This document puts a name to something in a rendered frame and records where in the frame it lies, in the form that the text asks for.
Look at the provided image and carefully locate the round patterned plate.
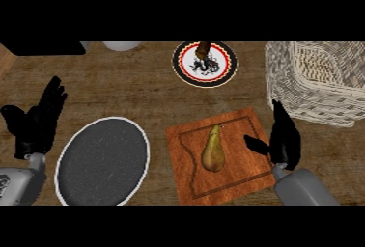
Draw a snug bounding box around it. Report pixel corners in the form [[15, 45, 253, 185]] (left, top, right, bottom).
[[172, 41, 240, 89]]

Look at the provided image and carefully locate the dark grey oval placemat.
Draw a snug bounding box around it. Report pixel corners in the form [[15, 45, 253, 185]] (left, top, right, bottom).
[[53, 116, 151, 206]]

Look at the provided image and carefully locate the green-yellow pear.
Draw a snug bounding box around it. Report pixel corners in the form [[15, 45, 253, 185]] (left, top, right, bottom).
[[200, 124, 226, 174]]

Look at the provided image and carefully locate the brown object on plate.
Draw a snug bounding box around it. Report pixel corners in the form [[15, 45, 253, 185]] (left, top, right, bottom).
[[195, 41, 215, 62]]

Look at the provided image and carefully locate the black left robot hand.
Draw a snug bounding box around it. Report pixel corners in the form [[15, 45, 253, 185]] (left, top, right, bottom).
[[0, 75, 68, 161]]

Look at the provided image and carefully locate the black appliance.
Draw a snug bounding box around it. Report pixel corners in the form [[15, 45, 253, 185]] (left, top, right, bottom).
[[0, 41, 89, 57]]

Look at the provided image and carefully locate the white wicker basket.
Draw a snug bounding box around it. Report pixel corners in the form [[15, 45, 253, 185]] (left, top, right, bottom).
[[263, 41, 365, 128]]

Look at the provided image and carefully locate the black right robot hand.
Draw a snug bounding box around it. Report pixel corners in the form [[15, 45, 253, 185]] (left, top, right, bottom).
[[243, 99, 303, 172]]

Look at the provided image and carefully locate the pale grey round object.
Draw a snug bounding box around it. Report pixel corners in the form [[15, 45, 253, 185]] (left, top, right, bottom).
[[102, 41, 142, 52]]

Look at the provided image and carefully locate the brown wooden cutting board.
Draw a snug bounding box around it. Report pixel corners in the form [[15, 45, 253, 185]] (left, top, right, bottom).
[[164, 107, 280, 206]]

